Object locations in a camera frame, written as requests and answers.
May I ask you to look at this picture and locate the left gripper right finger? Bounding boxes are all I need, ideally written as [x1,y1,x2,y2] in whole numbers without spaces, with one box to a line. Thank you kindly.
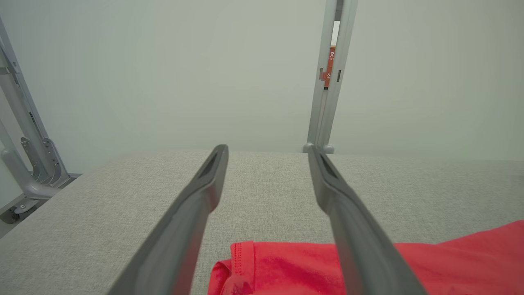
[307,145,429,295]

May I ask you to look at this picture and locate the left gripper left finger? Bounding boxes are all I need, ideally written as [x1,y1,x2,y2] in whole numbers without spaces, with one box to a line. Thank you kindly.
[106,144,229,295]

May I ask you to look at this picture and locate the red jersey white sleeves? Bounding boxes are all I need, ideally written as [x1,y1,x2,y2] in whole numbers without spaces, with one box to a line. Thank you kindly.
[207,220,524,295]

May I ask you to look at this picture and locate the red sign white characters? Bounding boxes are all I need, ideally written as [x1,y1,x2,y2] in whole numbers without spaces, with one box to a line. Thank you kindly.
[324,45,337,89]

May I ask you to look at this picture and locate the grey metal partition support stand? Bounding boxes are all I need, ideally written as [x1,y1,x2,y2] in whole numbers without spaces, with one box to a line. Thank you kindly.
[0,16,83,224]

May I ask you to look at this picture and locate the grey metal partition post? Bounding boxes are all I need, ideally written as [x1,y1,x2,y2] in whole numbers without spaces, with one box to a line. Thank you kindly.
[318,0,359,154]
[303,0,339,154]

